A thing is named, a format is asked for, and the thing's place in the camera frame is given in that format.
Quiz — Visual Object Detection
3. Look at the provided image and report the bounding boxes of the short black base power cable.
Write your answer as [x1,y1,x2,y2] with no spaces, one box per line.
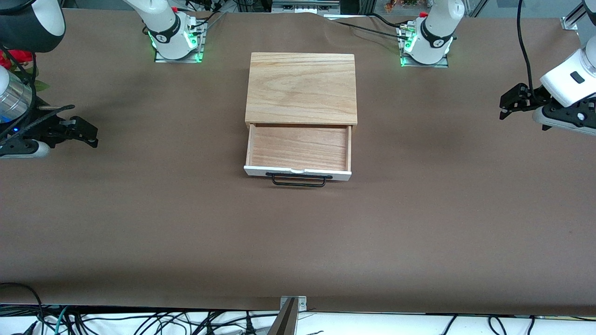
[368,13,410,28]

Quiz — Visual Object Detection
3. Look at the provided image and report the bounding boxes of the grey metal camera post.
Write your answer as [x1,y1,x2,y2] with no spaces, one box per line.
[267,298,298,335]

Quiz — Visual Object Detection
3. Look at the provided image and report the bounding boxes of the orange flowers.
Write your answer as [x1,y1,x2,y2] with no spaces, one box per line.
[384,0,420,13]

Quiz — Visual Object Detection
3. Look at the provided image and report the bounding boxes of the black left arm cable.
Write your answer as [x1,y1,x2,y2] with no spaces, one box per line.
[517,0,536,91]

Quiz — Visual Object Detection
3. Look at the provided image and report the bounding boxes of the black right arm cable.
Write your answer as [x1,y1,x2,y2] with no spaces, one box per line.
[0,47,76,140]

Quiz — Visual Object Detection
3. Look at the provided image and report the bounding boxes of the black wire drawer handle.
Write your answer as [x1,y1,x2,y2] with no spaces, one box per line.
[266,173,333,188]

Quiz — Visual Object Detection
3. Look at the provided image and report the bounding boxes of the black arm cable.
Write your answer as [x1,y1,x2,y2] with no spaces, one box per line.
[517,0,536,91]
[0,47,76,140]

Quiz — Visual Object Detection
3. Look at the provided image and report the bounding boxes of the aluminium frame with sockets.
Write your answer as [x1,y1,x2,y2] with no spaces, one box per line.
[272,0,341,14]

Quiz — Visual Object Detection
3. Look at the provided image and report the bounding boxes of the wooden drawer with white front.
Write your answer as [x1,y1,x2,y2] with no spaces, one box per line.
[244,123,352,181]

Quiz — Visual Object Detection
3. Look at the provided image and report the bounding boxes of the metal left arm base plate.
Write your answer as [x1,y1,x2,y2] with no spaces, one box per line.
[400,23,450,68]

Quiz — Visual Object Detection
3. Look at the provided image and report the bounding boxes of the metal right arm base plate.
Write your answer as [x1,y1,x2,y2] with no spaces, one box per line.
[154,19,205,63]

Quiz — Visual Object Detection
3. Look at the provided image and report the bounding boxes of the brown table cloth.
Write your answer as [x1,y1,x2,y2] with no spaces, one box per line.
[0,8,596,317]

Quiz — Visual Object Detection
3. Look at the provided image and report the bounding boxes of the small metal mounting bracket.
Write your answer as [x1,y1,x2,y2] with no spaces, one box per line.
[279,295,308,312]

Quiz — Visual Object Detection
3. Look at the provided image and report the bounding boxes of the long black base power cable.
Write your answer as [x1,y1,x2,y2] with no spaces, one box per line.
[326,19,410,38]

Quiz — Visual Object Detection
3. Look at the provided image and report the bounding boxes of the teal cable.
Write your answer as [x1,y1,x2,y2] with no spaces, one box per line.
[53,305,71,335]

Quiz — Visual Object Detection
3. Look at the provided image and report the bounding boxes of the light wooden drawer cabinet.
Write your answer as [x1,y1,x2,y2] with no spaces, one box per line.
[245,53,358,128]

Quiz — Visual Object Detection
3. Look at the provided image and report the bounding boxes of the tangled black cables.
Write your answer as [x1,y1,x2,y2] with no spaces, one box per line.
[0,305,280,335]

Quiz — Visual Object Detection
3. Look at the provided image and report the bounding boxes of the looping black floor cable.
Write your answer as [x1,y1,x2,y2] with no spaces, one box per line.
[0,282,45,335]

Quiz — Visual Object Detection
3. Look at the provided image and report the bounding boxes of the large red rose with leaves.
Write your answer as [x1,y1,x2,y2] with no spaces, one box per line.
[6,50,49,92]

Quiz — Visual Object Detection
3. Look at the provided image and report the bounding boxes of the aluminium extrusion post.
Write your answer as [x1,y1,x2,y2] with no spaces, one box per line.
[561,0,596,31]

